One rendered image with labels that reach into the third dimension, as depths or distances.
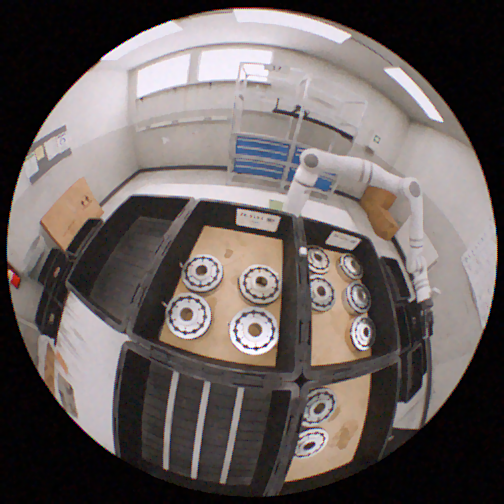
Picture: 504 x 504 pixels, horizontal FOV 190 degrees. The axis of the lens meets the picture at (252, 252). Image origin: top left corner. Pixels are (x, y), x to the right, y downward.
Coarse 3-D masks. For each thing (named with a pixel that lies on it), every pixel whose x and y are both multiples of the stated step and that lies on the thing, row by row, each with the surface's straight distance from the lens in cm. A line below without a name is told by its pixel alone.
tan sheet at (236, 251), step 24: (216, 240) 45; (240, 240) 45; (264, 240) 46; (240, 264) 40; (264, 264) 41; (192, 312) 36; (216, 312) 35; (168, 336) 36; (216, 336) 34; (240, 360) 34; (264, 360) 34
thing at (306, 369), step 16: (320, 224) 46; (304, 240) 37; (368, 240) 57; (304, 272) 31; (384, 272) 52; (304, 288) 29; (304, 336) 26; (304, 352) 26; (304, 368) 26; (336, 368) 30; (352, 368) 33
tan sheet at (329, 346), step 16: (336, 256) 55; (336, 272) 51; (336, 288) 47; (336, 304) 45; (320, 320) 40; (336, 320) 43; (320, 336) 40; (336, 336) 43; (320, 352) 40; (336, 352) 42; (352, 352) 46; (368, 352) 51
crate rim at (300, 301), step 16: (192, 208) 42; (256, 208) 41; (160, 256) 32; (144, 288) 30; (304, 304) 28; (304, 320) 27; (128, 336) 30; (160, 352) 26; (208, 368) 24; (224, 368) 24
